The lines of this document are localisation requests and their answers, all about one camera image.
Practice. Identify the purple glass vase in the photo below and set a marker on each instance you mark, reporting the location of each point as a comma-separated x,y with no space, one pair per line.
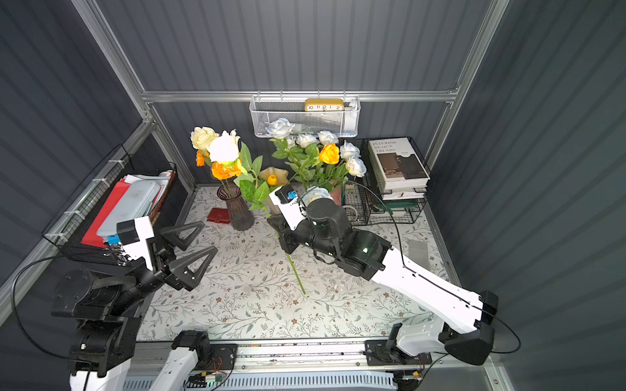
241,218

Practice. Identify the white wire wall basket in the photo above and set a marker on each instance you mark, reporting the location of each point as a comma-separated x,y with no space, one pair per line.
265,108

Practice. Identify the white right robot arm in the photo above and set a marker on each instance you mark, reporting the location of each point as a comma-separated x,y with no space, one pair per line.
463,319

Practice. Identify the white plastic case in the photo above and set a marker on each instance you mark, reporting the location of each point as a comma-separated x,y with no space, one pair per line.
134,204

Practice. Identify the yellow ruffled vase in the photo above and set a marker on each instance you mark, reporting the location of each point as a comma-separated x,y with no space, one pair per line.
282,175

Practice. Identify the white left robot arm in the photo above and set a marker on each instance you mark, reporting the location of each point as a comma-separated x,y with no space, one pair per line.
109,308

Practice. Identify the orange flower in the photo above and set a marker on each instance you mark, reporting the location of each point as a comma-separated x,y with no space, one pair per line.
330,159

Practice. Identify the black wire desk organizer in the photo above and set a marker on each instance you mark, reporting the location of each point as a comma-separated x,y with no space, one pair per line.
353,196

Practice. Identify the red folder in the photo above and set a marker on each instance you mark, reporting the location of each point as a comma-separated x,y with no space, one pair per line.
91,238

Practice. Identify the white hardcover book stack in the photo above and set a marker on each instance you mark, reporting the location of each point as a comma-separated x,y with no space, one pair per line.
396,164

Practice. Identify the black wire wall basket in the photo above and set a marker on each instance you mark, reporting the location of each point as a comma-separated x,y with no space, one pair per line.
67,233

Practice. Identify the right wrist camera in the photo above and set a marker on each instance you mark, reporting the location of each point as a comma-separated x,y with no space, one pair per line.
287,200

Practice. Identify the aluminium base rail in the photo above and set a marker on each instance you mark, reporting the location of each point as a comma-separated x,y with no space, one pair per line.
335,364

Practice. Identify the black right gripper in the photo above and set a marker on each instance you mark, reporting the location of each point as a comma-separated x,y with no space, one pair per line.
288,239

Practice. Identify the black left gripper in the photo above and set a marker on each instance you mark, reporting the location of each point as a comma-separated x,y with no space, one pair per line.
164,259

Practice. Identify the red wallet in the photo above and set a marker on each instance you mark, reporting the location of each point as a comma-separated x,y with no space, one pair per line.
218,215

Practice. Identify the orange yellow rose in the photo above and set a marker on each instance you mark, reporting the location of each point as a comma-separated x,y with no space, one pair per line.
201,158

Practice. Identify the grey flat card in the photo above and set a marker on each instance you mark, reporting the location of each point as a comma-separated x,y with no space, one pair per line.
419,253

